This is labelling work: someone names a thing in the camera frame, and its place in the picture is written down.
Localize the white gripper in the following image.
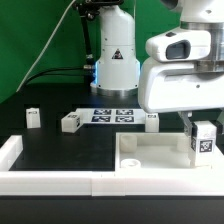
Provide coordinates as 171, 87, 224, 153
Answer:
138, 58, 224, 137

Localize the white square tabletop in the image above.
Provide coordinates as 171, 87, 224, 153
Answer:
114, 131, 224, 173

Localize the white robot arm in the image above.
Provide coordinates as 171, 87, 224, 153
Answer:
91, 0, 224, 128

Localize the white U-shaped fence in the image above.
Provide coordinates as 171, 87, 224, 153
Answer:
0, 135, 224, 196

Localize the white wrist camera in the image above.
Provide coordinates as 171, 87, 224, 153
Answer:
145, 28, 211, 62

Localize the white marker base plate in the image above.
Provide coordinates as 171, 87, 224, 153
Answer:
77, 108, 145, 124

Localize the black cable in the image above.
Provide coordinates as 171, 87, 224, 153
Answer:
23, 67, 87, 86

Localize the black camera stand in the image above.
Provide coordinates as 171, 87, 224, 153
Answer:
72, 0, 124, 84

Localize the white cable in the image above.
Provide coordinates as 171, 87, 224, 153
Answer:
15, 0, 78, 93

